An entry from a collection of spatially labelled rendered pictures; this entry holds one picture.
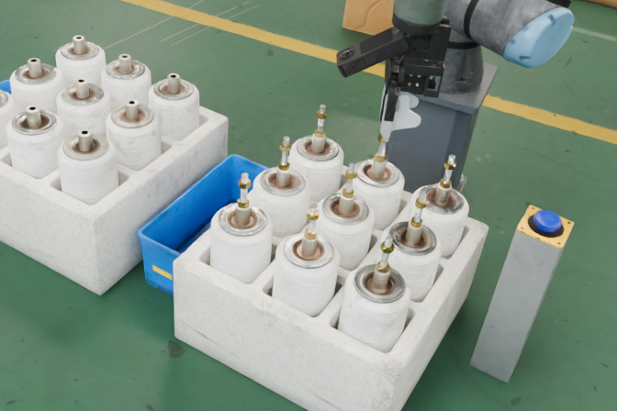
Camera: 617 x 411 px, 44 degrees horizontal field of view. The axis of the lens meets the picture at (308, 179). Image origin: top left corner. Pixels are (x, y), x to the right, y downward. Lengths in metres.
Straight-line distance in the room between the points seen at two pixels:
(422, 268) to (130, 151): 0.56
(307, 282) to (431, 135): 0.51
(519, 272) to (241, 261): 0.42
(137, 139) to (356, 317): 0.53
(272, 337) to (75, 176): 0.42
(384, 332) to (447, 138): 0.52
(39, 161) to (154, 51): 0.81
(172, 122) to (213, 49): 0.71
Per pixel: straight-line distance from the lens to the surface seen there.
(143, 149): 1.39
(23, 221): 1.45
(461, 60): 1.46
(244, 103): 1.92
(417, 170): 1.56
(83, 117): 1.45
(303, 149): 1.33
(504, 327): 1.29
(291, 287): 1.13
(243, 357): 1.26
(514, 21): 1.34
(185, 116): 1.46
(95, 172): 1.31
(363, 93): 2.01
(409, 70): 1.16
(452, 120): 1.48
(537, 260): 1.18
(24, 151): 1.39
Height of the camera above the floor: 1.02
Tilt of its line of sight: 38 degrees down
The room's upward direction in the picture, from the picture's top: 7 degrees clockwise
